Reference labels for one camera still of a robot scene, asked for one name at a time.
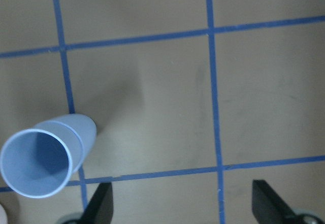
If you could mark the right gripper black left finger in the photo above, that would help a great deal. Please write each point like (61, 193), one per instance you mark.
(100, 207)

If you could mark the blue cup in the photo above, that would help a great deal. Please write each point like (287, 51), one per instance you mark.
(77, 132)
(38, 162)

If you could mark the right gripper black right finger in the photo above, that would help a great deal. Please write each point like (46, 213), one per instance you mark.
(268, 207)

